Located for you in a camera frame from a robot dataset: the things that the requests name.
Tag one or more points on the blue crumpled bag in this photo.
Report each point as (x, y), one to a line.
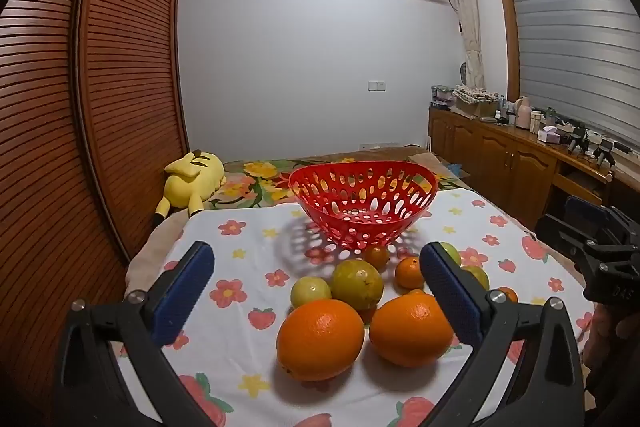
(455, 168)

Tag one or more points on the small pale green fruit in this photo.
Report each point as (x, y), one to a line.
(310, 292)

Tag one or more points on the green round fruit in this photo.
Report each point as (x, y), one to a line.
(476, 277)
(451, 253)

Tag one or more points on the pink thermos jug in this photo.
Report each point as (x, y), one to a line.
(523, 113)

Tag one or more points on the cream curtain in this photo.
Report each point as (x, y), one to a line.
(467, 22)

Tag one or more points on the clear storage box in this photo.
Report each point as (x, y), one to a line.
(441, 95)

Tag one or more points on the white jar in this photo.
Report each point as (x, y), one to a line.
(536, 120)

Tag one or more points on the brown slatted wardrobe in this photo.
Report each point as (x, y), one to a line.
(125, 82)

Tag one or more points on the white wall switch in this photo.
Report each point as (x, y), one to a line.
(376, 86)

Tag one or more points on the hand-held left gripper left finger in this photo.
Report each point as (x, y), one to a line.
(182, 294)

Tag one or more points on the small tangerine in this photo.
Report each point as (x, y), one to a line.
(410, 273)
(376, 256)
(508, 293)

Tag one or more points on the floral bed blanket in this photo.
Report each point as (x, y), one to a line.
(250, 182)

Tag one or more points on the person's right hand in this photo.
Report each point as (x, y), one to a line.
(605, 332)

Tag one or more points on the large yellow-green fruit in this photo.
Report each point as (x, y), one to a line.
(357, 283)

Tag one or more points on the pink tissue box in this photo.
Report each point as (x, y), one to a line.
(550, 136)

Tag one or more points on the small black tripod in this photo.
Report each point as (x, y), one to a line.
(603, 153)
(577, 140)

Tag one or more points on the cardboard box with patterned cloth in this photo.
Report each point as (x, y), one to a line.
(472, 101)

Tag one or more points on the wooden side cabinet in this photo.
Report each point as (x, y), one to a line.
(500, 157)

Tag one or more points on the large orange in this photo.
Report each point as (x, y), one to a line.
(410, 329)
(320, 339)

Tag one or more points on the red perforated plastic basket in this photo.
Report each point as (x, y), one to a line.
(362, 202)

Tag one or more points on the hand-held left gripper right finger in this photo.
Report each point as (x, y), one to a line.
(450, 302)

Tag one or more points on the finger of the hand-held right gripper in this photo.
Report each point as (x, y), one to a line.
(562, 237)
(582, 207)

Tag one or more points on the yellow plush toy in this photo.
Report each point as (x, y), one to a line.
(192, 179)

